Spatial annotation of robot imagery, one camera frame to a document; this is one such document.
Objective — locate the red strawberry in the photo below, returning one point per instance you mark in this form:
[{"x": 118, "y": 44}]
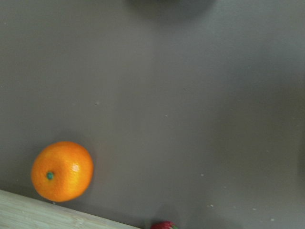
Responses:
[{"x": 164, "y": 225}]

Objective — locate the orange mandarin fruit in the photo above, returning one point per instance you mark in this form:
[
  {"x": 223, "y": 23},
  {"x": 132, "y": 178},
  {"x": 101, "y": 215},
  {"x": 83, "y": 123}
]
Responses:
[{"x": 62, "y": 171}]

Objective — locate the wooden cutting board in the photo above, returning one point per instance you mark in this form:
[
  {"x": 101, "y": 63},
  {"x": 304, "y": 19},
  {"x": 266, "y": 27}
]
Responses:
[{"x": 20, "y": 212}]

